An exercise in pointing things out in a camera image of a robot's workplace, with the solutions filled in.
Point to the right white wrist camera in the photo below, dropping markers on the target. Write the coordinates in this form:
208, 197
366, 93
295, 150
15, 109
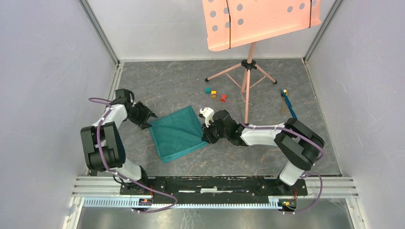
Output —
207, 114

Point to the pink music stand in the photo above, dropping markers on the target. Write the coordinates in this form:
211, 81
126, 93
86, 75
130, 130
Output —
233, 23

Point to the gold spoon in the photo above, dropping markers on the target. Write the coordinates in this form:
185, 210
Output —
284, 93

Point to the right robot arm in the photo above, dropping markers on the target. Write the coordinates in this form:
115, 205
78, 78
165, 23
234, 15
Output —
300, 145

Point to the red cube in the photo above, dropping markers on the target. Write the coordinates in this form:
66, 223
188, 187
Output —
223, 98

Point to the blue handled utensil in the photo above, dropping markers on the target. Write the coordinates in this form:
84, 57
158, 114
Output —
290, 108

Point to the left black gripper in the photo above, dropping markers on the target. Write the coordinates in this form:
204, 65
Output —
146, 112

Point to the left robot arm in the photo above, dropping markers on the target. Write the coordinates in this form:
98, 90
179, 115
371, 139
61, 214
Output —
103, 147

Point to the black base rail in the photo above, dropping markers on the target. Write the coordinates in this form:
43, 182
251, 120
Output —
220, 191

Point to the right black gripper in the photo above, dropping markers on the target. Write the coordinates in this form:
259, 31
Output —
207, 136

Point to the teal cloth napkin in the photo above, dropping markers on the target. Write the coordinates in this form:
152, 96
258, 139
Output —
177, 134

